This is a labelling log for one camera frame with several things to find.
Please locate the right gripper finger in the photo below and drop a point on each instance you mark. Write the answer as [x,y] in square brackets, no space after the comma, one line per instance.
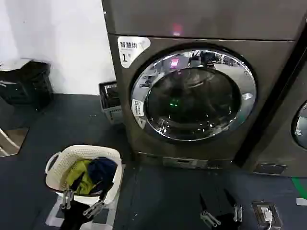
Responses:
[236,208]
[206,215]

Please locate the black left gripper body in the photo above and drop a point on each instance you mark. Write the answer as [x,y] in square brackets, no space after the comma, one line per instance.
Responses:
[72,218]

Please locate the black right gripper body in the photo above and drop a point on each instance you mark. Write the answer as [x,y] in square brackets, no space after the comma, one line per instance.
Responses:
[224,221]

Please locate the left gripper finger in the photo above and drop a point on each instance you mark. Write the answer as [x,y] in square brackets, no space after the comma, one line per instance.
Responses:
[94,208]
[66,200]

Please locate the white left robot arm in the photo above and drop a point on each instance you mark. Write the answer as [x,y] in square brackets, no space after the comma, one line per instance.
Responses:
[88,226]

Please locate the grey square floor mat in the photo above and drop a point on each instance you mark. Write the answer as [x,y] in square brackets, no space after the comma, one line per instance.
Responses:
[54,213]

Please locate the white power plug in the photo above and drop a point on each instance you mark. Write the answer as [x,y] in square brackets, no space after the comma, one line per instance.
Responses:
[265,214]

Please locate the yellow-green garment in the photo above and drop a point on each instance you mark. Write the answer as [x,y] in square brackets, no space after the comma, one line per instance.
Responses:
[76,171]

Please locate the white woven laundry basket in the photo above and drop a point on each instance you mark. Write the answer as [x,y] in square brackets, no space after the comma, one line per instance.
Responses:
[60,165]

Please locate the grey floor socket box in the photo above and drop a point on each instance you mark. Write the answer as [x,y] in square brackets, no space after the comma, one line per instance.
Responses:
[275,215]

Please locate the navy blue garment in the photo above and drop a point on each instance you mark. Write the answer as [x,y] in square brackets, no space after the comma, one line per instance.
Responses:
[102,167]

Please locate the green floor tape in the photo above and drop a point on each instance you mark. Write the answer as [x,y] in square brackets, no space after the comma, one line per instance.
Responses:
[300,184]

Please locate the grey dryer without sticker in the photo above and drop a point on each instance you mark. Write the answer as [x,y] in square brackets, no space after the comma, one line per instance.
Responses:
[271,143]

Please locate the grey slotted plastic crate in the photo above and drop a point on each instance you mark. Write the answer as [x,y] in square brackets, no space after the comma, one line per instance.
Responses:
[112,112]

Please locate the round dryer door, dark rim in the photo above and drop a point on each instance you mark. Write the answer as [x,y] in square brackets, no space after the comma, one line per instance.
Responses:
[301,129]

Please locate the small white warning sticker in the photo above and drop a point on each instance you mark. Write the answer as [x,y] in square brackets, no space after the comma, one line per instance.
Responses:
[138,107]

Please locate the black plastic bin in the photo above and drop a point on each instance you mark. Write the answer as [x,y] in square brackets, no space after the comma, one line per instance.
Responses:
[26,88]

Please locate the round glass dryer door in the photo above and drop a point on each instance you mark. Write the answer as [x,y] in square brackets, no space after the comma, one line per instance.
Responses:
[192,95]

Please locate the white label sticker with number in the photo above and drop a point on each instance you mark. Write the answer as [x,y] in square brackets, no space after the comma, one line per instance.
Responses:
[128,49]

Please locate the grey dryer with label sticker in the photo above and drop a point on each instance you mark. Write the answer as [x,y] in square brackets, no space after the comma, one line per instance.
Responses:
[216,21]

